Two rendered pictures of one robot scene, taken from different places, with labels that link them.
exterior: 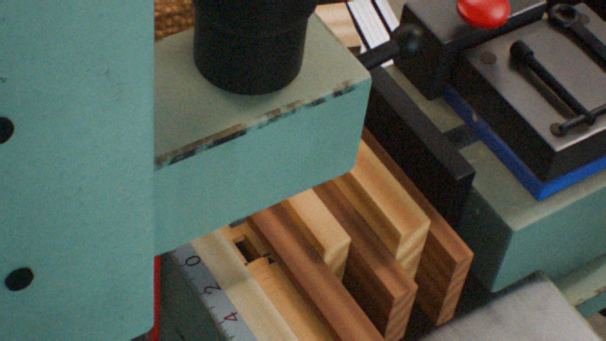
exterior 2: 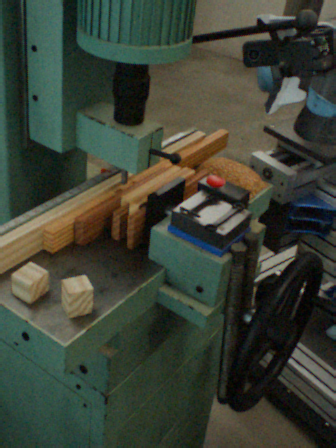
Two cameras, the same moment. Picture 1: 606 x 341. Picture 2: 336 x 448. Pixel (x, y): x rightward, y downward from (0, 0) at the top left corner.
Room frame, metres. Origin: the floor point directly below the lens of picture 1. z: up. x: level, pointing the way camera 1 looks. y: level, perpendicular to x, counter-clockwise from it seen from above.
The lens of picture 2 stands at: (0.19, -0.87, 1.50)
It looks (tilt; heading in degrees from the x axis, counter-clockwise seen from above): 34 degrees down; 71
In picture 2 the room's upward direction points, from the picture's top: 7 degrees clockwise
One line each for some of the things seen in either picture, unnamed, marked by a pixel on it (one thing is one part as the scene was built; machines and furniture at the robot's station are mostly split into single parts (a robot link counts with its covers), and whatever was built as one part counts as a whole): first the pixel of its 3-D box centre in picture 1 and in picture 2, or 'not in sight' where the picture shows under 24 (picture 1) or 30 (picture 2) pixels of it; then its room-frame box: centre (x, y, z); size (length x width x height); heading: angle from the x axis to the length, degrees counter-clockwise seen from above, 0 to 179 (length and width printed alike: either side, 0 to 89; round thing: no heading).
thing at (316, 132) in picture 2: not in sight; (325, 116); (1.04, 0.47, 0.87); 0.15 x 0.15 x 0.10
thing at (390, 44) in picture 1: (372, 56); (164, 153); (0.45, -0.03, 1.04); 0.06 x 0.02 x 0.02; 129
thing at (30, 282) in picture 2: not in sight; (30, 282); (0.22, -0.18, 0.92); 0.04 x 0.04 x 0.04; 42
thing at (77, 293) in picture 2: not in sight; (77, 296); (0.28, -0.22, 0.92); 0.04 x 0.03 x 0.05; 11
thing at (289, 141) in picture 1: (205, 135); (118, 140); (0.39, 0.05, 1.03); 0.14 x 0.07 x 0.09; 129
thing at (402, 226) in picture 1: (325, 166); (161, 202); (0.46, -0.01, 0.94); 0.16 x 0.02 x 0.07; 39
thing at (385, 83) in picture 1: (445, 153); (179, 216); (0.47, -0.08, 0.95); 0.09 x 0.07 x 0.09; 39
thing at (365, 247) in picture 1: (295, 186); (154, 202); (0.45, 0.00, 0.93); 0.21 x 0.02 x 0.05; 39
